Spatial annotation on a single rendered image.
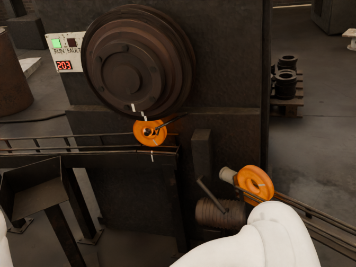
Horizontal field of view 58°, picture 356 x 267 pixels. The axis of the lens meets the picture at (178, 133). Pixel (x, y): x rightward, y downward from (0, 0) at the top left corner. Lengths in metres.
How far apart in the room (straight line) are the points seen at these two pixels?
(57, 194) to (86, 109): 0.43
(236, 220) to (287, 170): 1.11
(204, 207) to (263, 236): 0.88
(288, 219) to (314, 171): 1.89
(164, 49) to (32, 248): 1.59
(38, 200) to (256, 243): 1.22
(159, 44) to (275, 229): 0.81
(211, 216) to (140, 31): 0.82
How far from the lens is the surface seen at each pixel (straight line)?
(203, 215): 1.44
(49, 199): 1.60
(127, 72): 1.21
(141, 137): 1.47
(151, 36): 1.20
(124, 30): 1.22
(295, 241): 0.60
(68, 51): 1.58
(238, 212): 1.42
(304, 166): 2.52
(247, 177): 1.26
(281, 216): 0.61
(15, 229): 2.50
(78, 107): 1.69
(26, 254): 2.31
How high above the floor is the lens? 1.55
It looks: 32 degrees down
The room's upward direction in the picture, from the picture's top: 8 degrees counter-clockwise
